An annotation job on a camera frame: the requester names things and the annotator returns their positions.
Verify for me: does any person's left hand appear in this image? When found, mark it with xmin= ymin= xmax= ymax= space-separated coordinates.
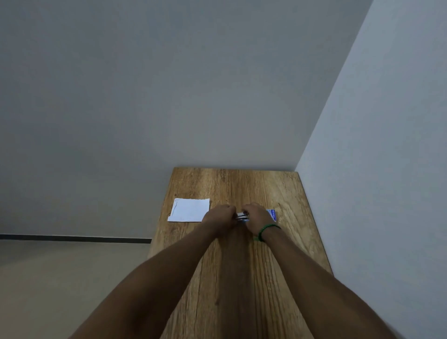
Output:
xmin=201 ymin=204 xmax=237 ymax=238

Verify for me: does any person's right hand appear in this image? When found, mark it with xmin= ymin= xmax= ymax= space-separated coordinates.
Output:
xmin=241 ymin=203 xmax=277 ymax=235

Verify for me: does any person's right forearm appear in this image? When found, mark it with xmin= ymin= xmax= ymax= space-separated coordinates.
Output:
xmin=260 ymin=225 xmax=397 ymax=339

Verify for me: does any person's left forearm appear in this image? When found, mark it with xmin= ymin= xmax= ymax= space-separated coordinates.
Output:
xmin=68 ymin=224 xmax=224 ymax=339

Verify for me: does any white paper sheet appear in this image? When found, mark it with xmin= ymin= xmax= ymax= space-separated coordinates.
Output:
xmin=167 ymin=198 xmax=211 ymax=223

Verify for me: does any green bead bracelet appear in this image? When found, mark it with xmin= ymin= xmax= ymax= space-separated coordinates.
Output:
xmin=254 ymin=224 xmax=281 ymax=242

